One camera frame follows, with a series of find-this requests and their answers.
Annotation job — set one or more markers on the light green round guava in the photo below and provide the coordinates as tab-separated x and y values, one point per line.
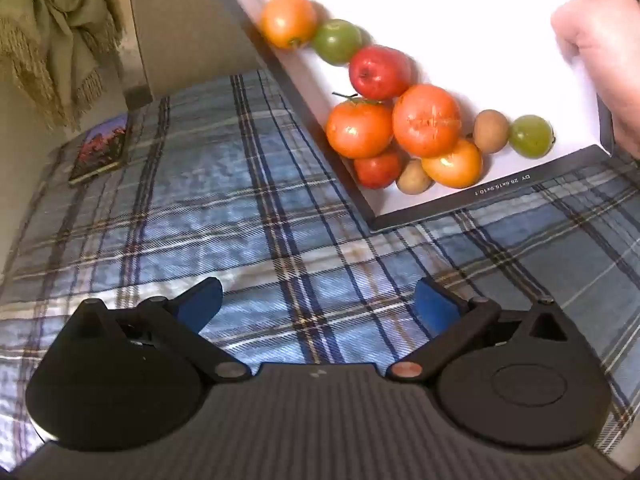
531	135

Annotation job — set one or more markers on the small red apple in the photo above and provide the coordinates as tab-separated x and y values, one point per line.
377	169

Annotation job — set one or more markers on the grey box with white inside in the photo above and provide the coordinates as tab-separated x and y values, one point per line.
450	20

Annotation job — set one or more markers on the tangerine with leafy stem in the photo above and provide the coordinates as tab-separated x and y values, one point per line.
359	130

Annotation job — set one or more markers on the beige fringed curtain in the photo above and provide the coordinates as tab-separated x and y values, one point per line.
55	25

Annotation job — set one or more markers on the dark green round guava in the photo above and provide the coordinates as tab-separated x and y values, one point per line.
336	41

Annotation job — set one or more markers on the person's right hand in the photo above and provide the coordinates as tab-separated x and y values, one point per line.
605	40

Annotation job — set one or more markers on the large scarred orange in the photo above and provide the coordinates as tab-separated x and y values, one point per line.
426	120

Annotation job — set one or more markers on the blue plaid blanket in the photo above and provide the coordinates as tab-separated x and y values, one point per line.
200	195

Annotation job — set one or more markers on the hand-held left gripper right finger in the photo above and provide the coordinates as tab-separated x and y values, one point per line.
436	306

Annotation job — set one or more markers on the brown kiwi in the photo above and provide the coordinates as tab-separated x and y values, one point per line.
491	131

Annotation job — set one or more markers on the yellow orange citrus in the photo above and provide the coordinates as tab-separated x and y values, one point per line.
454	166

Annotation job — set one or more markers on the large red apple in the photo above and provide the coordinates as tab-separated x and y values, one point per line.
380	72

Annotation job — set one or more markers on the orange red apple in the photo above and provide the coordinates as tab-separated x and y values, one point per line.
287	20

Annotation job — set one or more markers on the smartphone with red picture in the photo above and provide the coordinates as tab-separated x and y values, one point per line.
102	147

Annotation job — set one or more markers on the tan kiwi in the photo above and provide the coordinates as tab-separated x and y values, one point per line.
413	178

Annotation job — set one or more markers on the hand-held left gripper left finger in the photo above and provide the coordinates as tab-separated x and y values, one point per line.
200	305

